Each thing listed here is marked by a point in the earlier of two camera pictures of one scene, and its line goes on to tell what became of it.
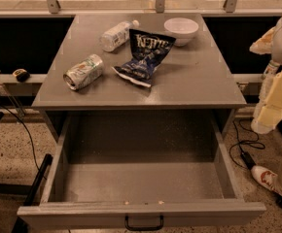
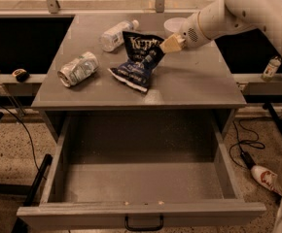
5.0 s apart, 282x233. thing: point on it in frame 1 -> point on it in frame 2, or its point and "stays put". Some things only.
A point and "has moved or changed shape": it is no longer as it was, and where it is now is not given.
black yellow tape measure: [21, 75] stays put
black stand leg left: [20, 226] stays put
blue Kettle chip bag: [148, 51] has moved or changed shape
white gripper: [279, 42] -> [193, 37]
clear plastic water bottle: [117, 35] stays put
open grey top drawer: [110, 165] stays put
